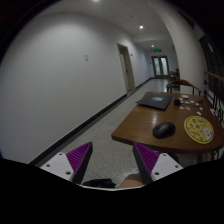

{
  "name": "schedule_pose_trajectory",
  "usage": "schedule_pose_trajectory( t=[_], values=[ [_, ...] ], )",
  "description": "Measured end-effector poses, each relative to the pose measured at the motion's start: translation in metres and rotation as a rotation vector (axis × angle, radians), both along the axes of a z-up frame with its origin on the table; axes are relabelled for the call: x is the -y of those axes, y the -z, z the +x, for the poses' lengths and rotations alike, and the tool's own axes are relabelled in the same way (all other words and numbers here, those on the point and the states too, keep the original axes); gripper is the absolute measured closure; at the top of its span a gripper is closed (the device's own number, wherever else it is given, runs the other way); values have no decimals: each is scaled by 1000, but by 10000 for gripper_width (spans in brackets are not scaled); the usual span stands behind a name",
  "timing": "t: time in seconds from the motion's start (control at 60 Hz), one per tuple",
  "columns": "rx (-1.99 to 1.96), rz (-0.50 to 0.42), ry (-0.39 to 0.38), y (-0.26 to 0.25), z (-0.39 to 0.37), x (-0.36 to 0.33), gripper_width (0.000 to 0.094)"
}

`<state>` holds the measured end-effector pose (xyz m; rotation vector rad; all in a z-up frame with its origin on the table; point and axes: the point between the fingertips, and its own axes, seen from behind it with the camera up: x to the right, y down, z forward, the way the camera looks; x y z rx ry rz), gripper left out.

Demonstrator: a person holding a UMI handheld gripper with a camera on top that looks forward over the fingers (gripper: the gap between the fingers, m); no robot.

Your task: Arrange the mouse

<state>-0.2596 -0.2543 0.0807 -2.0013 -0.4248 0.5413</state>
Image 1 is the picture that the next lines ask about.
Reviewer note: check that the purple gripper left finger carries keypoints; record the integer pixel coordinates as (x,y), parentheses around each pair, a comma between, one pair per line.
(70,166)

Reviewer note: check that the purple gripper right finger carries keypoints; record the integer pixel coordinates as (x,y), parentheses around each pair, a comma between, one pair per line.
(153,166)

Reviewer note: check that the black computer mouse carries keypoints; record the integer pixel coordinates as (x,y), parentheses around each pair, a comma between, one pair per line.
(164,130)

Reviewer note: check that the black closed laptop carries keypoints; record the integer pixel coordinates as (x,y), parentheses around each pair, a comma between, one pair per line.
(156,101)

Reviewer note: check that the small black round object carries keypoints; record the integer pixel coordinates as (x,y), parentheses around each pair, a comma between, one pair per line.
(177,102)

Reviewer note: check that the wooden chair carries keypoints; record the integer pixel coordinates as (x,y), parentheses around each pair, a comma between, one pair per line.
(182,82)

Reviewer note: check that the beige side door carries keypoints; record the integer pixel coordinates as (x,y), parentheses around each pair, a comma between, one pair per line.
(126,67)

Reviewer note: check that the glass double door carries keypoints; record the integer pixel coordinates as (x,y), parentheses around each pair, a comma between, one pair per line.
(160,66)

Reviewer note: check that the green exit sign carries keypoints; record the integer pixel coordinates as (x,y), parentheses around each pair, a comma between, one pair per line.
(157,50)

